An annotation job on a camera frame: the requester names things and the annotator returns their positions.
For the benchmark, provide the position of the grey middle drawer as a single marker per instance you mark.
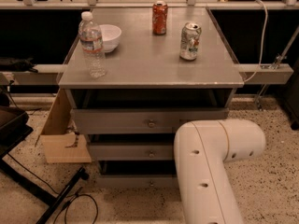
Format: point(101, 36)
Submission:
point(131, 151)

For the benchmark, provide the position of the grey top drawer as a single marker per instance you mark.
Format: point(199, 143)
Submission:
point(140, 120)

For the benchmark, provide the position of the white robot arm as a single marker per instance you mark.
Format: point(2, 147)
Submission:
point(201, 148)

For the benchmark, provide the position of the clear plastic water bottle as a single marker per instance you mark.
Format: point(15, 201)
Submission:
point(91, 40)

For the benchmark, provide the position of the cardboard box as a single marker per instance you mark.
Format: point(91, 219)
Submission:
point(59, 137)

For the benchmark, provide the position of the grey drawer cabinet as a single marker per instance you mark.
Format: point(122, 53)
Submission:
point(146, 71)

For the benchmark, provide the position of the grey drawer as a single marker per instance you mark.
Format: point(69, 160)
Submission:
point(137, 174)
point(131, 151)
point(140, 120)

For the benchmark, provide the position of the white bowl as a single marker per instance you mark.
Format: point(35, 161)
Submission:
point(111, 35)

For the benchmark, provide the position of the silver soda can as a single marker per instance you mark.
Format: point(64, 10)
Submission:
point(189, 44)

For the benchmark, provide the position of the grey bottom drawer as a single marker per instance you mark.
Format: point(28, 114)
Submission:
point(137, 174)

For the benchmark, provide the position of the orange soda can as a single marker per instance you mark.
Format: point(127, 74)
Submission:
point(159, 17)

